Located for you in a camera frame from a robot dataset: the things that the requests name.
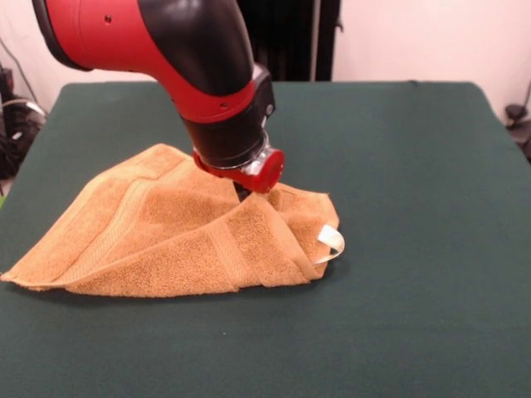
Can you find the black metal frame stand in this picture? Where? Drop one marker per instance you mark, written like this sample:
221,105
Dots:
298,41

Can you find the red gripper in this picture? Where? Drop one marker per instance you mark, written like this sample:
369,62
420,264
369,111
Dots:
269,172

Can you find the tan terry towel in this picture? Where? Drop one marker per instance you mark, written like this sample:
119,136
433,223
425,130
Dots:
166,232

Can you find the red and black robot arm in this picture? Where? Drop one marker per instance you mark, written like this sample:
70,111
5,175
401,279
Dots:
166,49

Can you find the dark green table cloth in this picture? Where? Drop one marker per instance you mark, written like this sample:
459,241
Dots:
373,311

